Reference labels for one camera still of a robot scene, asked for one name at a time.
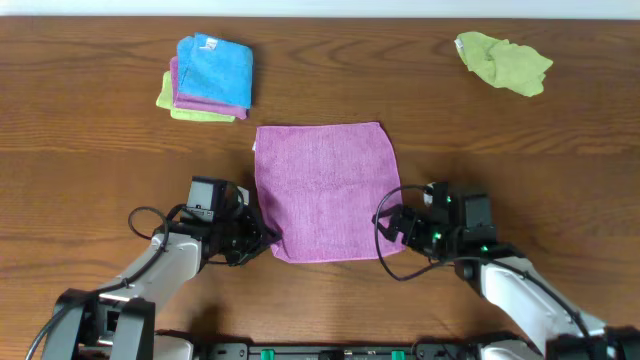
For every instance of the purple microfiber cloth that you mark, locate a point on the purple microfiber cloth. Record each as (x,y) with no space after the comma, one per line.
(319,187)

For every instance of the purple folded cloth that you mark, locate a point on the purple folded cloth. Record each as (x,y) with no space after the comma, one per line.
(190,102)

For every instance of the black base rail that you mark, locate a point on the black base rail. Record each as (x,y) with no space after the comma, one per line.
(241,351)

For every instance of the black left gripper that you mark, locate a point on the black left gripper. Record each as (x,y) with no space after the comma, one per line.
(251,235)

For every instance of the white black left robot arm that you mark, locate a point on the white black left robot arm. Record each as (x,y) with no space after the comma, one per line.
(118,319)

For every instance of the blue folded cloth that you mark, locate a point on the blue folded cloth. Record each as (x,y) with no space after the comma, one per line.
(215,69)

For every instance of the light green folded cloth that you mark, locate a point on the light green folded cloth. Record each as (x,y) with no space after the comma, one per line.
(165,101)

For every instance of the crumpled green cloth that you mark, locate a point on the crumpled green cloth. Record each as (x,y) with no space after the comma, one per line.
(503,64)

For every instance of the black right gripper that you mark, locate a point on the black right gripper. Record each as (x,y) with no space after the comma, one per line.
(416,220)

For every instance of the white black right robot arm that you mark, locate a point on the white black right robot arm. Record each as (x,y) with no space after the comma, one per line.
(556,327)

